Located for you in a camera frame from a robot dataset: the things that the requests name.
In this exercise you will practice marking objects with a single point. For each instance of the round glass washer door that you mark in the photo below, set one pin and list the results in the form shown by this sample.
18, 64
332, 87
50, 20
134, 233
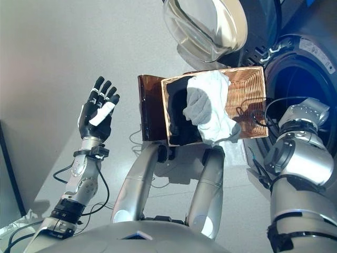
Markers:
200, 26

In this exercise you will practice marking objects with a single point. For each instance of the wicker laundry basket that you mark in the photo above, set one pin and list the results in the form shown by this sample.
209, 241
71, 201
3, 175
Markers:
245, 87

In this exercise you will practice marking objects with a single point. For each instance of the white garment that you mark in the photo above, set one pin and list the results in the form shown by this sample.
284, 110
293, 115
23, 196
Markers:
208, 105

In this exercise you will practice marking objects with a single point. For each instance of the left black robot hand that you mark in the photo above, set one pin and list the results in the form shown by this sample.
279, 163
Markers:
92, 126

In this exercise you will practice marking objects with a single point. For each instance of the crumpled clear plastic sheet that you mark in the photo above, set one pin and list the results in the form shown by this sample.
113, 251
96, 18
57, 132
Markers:
18, 224

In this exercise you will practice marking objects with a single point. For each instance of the black garment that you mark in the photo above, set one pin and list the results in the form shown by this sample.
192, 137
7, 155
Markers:
176, 118

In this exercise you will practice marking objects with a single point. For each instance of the white door rim label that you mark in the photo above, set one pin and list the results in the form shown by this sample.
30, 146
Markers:
316, 54

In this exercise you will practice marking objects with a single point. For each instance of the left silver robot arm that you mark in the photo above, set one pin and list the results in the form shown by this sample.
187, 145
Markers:
84, 179

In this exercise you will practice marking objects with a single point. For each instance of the right silver robot leg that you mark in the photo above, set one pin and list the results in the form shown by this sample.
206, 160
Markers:
208, 189

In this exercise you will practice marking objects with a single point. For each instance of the silver robot torso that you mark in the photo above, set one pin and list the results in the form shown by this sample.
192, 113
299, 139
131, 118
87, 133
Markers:
131, 239

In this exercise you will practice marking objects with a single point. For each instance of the blue white energy label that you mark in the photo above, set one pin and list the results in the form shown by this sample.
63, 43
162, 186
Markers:
312, 2

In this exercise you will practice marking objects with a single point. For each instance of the grey front-load washing machine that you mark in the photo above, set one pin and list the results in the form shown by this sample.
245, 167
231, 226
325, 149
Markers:
316, 21

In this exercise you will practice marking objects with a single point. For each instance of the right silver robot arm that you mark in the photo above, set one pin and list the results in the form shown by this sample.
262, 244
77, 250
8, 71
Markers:
302, 158

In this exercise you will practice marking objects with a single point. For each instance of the left silver robot leg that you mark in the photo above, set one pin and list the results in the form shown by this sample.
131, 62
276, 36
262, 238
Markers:
134, 184

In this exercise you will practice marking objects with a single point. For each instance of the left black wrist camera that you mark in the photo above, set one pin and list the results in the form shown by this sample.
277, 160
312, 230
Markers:
101, 152

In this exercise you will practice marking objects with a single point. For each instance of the silver robot leg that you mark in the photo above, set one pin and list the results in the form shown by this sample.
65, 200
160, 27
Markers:
134, 184
208, 189

